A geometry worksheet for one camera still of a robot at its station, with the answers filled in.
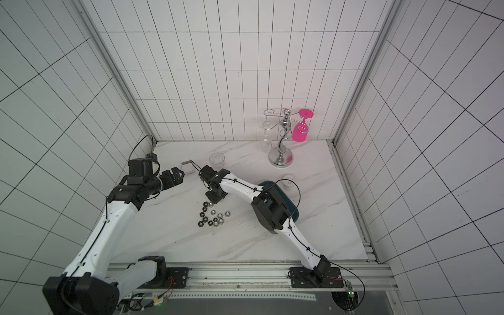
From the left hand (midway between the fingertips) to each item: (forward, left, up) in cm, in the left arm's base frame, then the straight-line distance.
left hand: (174, 180), depth 79 cm
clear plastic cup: (+25, -12, -17) cm, 33 cm away
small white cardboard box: (+20, +4, -18) cm, 28 cm away
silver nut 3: (-10, -18, -19) cm, 28 cm away
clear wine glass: (+25, -39, -3) cm, 47 cm away
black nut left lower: (-6, -9, -19) cm, 22 cm away
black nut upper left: (-1, -10, -18) cm, 21 cm away
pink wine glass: (+23, -54, +8) cm, 60 cm away
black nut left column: (-4, -10, -20) cm, 22 cm away
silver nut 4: (-11, -16, -19) cm, 27 cm away
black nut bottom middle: (-11, -13, -20) cm, 26 cm away
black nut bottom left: (-11, -9, -19) cm, 24 cm away
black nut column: (-9, -11, -19) cm, 23 cm away
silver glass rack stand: (+29, -50, -19) cm, 61 cm away
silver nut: (-6, -14, -19) cm, 24 cm away
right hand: (+1, -11, -20) cm, 23 cm away
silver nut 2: (-6, -21, -19) cm, 29 cm away
